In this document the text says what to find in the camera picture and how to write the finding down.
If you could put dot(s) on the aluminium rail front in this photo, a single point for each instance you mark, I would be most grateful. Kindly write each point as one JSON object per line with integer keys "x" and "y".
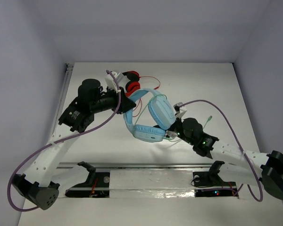
{"x": 122, "y": 166}

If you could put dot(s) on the aluminium rail left side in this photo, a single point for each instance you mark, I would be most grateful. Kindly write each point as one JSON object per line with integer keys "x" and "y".
{"x": 68, "y": 72}

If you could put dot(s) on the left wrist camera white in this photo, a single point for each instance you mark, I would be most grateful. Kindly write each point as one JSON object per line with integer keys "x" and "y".
{"x": 112, "y": 80}

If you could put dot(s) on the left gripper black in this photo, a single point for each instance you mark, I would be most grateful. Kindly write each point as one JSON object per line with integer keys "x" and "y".
{"x": 120, "y": 101}

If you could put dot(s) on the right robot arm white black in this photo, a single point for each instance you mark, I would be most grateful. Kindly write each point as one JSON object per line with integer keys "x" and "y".
{"x": 231, "y": 164}

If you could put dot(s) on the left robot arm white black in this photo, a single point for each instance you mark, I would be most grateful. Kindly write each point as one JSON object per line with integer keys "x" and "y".
{"x": 90, "y": 110}

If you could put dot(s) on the red black headphones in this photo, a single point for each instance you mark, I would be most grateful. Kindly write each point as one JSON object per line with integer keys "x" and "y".
{"x": 132, "y": 82}

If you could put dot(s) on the aluminium rail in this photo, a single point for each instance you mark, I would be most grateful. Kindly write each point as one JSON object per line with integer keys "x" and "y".
{"x": 68, "y": 72}
{"x": 122, "y": 166}

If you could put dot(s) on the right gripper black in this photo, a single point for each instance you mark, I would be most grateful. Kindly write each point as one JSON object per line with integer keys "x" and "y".
{"x": 177, "y": 120}

